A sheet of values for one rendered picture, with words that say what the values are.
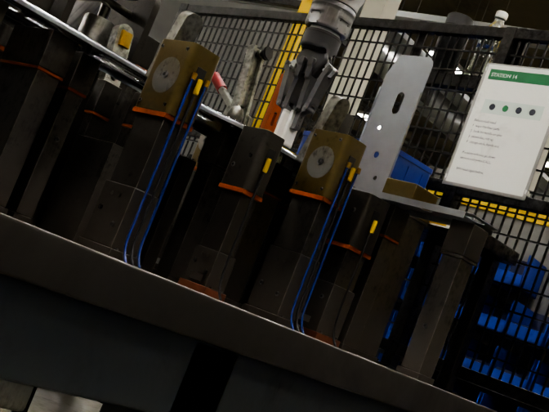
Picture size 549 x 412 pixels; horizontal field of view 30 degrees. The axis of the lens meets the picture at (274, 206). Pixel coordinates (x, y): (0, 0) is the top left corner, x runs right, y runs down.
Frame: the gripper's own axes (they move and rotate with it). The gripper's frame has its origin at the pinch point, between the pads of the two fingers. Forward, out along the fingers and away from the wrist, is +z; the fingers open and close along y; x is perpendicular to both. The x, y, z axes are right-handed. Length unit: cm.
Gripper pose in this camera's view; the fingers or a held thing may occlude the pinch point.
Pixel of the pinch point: (287, 128)
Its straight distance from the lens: 200.0
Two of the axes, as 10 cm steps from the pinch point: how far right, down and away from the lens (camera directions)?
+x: 6.4, 3.3, 6.9
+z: -3.6, 9.3, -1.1
